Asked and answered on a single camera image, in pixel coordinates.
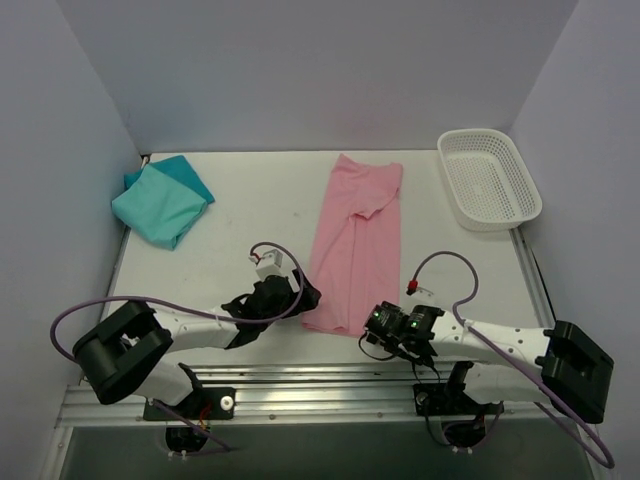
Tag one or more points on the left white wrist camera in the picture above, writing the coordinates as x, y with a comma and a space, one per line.
267, 264

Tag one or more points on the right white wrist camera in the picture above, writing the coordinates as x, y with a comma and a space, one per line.
413, 288

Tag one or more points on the white plastic basket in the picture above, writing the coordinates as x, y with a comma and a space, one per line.
488, 186

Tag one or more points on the aluminium rail frame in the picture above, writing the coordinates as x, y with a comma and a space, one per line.
287, 394

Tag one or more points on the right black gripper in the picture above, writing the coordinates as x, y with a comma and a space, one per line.
376, 326

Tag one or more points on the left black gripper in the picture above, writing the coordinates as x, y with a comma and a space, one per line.
292, 298

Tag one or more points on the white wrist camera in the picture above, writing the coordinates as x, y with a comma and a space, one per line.
267, 264
413, 288

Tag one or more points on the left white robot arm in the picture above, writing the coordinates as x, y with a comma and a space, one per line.
123, 355

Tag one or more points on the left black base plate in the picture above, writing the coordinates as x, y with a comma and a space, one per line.
199, 403

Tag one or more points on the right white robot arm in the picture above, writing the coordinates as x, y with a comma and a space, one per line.
562, 366

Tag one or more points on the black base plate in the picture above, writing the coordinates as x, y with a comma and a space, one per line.
199, 403
438, 399

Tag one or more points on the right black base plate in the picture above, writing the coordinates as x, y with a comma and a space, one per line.
438, 399

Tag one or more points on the pink t shirt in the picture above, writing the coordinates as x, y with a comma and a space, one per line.
356, 254

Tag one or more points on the teal folded t shirt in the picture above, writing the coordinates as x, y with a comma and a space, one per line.
162, 201

